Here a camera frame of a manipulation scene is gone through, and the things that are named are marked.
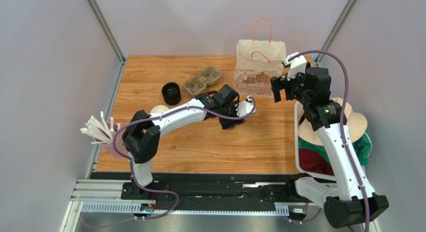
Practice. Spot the stack of paper cups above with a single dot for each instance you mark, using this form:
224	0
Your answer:
159	109

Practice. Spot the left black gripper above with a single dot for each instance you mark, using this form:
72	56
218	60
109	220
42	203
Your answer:
231	123

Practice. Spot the paper takeout bag orange handles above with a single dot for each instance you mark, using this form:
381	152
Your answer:
257	61

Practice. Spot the aluminium frame base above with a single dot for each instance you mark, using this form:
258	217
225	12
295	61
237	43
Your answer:
112	200

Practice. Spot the dark red garment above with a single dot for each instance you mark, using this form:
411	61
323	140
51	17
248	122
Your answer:
311	161

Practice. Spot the white plastic basket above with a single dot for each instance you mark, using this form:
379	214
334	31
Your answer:
299	115

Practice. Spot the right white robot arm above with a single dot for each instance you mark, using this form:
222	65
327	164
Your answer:
339	158

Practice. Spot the pink cup with straws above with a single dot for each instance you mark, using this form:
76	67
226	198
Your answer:
103	131

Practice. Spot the green garment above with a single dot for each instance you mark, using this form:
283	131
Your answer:
363	147

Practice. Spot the stack of black lids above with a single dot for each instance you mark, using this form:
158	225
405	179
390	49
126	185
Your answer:
171	93

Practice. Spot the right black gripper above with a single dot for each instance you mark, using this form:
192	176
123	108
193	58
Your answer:
284	86

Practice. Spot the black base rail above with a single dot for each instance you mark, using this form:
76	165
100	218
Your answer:
212	192

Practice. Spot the beige bucket hat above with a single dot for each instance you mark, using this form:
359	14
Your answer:
356	122

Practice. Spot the single brown paper cup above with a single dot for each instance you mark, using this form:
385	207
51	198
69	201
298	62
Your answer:
233	128

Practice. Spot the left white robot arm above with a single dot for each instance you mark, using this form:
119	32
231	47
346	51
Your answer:
141	137

